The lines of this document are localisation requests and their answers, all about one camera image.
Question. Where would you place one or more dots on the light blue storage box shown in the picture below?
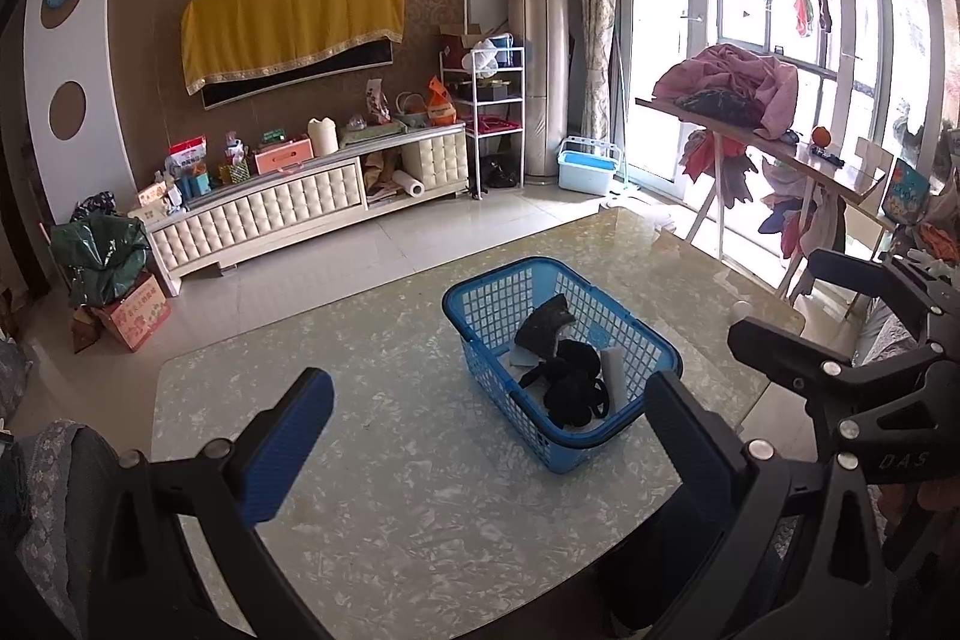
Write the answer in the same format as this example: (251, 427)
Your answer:
(589, 168)

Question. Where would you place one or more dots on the glass sliding door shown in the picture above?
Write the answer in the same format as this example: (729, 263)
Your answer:
(660, 10)

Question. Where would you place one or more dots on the dark green bag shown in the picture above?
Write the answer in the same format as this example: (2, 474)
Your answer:
(97, 257)

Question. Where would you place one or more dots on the patterned cushion chair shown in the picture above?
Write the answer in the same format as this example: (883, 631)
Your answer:
(52, 520)

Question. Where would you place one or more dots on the red printed cardboard box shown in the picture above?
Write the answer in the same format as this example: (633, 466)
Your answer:
(139, 314)

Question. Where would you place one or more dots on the small cardboard box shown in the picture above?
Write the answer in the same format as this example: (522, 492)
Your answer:
(155, 203)

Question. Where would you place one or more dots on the cream plastic jug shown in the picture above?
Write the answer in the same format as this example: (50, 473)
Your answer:
(322, 138)

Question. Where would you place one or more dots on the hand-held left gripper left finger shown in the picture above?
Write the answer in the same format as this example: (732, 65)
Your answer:
(289, 445)

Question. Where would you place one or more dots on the black television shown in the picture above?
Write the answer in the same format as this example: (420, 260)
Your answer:
(300, 75)

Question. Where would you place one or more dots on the pink box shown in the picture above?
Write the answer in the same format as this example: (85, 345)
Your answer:
(281, 156)

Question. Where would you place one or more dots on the paper towel roll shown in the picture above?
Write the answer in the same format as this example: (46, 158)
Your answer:
(412, 184)

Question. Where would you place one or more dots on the orange plastic bag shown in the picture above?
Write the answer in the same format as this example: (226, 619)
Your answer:
(441, 104)

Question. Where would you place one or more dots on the standing air conditioner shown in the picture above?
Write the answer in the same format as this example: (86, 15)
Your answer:
(536, 48)

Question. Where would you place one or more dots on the pink blanket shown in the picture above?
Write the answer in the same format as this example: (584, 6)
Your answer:
(742, 74)

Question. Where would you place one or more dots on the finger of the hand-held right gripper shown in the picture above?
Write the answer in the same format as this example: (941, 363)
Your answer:
(787, 351)
(855, 269)

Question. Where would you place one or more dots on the red white snack bag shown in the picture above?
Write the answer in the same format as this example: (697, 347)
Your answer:
(187, 156)

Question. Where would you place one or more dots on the white tufted tv cabinet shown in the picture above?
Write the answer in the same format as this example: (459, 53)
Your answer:
(300, 205)

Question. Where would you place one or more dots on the wooden clothes table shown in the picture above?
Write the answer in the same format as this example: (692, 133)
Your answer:
(795, 156)

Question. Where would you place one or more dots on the blue plastic basket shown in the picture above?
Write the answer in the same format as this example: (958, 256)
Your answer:
(480, 310)

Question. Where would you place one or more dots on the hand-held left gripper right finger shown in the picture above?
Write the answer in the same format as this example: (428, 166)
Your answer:
(686, 452)

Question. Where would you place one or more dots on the blue picture book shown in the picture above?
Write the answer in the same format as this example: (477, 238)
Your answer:
(905, 190)

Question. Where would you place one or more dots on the black cloth bundle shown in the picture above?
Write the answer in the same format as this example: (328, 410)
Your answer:
(570, 385)

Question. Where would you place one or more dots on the white metal shelf rack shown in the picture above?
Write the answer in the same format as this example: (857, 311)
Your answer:
(491, 108)

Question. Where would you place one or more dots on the round brown wall disc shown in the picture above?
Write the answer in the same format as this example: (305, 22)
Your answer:
(67, 109)

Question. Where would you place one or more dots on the yellow cover cloth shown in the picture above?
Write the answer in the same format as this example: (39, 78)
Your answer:
(292, 21)

